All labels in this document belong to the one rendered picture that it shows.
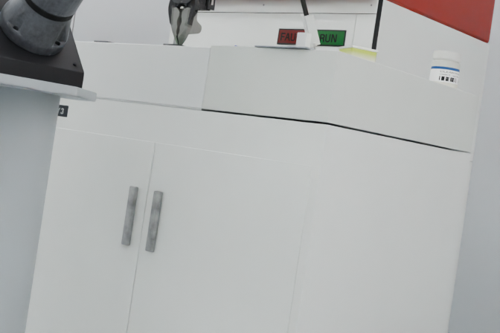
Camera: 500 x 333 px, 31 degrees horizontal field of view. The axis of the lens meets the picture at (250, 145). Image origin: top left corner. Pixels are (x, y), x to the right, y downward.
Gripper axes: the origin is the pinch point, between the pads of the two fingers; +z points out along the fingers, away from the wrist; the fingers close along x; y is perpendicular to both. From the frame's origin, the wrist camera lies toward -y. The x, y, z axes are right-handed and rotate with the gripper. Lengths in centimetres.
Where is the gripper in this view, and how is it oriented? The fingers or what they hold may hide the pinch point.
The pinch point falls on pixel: (178, 39)
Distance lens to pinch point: 214.5
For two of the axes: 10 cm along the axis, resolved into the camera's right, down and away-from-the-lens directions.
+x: -7.5, -1.1, 6.5
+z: -1.5, 9.9, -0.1
